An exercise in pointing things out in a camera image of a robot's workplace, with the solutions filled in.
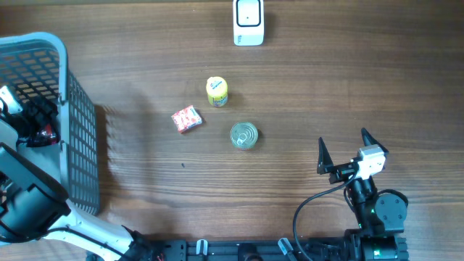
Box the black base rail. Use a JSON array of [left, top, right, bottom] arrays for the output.
[[86, 237, 410, 261]]

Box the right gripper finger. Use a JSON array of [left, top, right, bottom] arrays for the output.
[[317, 137, 334, 175], [361, 128, 389, 154]]

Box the grey plastic basket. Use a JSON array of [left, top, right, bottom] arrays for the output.
[[1, 32, 100, 215]]

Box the black red snack packet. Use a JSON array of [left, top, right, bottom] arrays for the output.
[[33, 123, 59, 146]]

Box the round tin can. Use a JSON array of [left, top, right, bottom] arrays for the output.
[[230, 122, 259, 150]]

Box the yellow small bottle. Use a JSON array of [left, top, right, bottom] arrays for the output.
[[206, 76, 228, 107]]

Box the red white small carton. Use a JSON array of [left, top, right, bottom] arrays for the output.
[[171, 105, 203, 133]]

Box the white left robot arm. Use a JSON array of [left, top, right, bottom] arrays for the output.
[[1, 89, 157, 260]]

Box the white barcode scanner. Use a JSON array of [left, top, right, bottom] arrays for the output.
[[233, 0, 265, 46]]

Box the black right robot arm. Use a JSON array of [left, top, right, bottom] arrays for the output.
[[317, 128, 409, 260]]

